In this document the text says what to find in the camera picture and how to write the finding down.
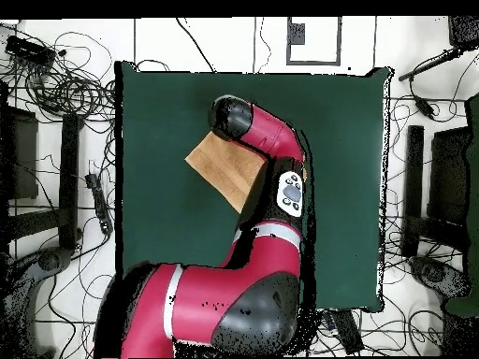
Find tangled black cables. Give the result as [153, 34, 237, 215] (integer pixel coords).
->
[0, 22, 117, 124]

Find black rectangular device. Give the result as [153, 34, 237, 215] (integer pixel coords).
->
[328, 309, 366, 356]

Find black power adapter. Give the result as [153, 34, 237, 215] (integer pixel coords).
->
[413, 94, 437, 121]

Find black tripod rod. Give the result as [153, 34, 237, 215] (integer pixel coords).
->
[397, 46, 467, 82]

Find grey chair base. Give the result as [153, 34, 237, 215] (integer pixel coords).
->
[0, 246, 73, 359]
[408, 254, 472, 302]

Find dark flat panel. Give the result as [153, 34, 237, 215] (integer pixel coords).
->
[0, 105, 39, 201]
[427, 125, 472, 227]

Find black electronics box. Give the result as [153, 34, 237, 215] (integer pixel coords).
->
[5, 34, 57, 69]

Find black power strip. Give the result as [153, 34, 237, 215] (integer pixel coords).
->
[84, 172, 114, 236]

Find black speckled box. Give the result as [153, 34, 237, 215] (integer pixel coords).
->
[447, 15, 479, 49]

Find black stand leg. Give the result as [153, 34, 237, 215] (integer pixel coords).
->
[57, 112, 81, 251]
[400, 124, 426, 258]

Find grey rectangular frame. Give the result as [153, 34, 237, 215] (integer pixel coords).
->
[285, 15, 343, 67]

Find dark green fabric object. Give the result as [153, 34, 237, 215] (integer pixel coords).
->
[443, 90, 479, 319]

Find yellow-orange terry towel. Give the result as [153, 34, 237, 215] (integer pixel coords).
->
[184, 130, 309, 215]

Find dark green tablecloth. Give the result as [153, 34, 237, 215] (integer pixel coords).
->
[113, 60, 394, 312]

